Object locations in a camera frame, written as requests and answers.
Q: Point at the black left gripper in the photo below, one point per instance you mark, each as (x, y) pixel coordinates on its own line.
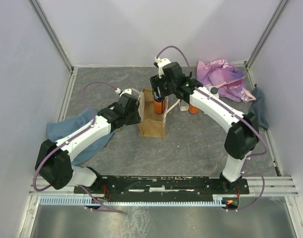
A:
(137, 118)

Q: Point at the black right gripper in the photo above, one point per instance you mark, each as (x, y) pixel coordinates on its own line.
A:
(156, 82)

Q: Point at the orange bottle with blue cap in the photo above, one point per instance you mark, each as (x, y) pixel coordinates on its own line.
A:
(159, 105)

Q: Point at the clear square bottle grey cap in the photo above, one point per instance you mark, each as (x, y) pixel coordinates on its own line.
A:
(183, 106)

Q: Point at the watermelon print canvas bag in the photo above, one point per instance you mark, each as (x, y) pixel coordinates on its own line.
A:
(152, 124)

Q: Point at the orange spray bottle blue top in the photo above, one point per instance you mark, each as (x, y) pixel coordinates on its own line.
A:
(193, 110)

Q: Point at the white plastic bottle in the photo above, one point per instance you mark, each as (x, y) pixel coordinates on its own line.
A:
(213, 90)

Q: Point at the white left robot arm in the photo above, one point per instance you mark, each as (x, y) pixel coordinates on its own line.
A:
(54, 161)

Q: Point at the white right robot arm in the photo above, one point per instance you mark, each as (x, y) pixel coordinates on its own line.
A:
(242, 129)

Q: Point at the purple printed cloth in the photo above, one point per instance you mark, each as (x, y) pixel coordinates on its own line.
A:
(228, 79)

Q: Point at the light blue cloth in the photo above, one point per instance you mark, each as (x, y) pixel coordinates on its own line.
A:
(59, 130)

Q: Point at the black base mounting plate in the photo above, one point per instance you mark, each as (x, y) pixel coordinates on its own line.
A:
(159, 187)

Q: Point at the dark blue-grey cloth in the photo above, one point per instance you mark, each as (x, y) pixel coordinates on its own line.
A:
(258, 107)

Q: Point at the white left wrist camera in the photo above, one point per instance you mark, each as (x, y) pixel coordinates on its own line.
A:
(130, 91)

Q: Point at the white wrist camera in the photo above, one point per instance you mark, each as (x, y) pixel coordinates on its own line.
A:
(160, 63)
(130, 91)

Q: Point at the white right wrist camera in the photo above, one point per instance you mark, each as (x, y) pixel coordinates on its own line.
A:
(160, 63)

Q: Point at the light blue cable comb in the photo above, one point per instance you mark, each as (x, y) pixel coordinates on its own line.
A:
(167, 202)

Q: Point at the aluminium rail frame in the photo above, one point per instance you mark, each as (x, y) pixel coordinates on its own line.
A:
(259, 186)

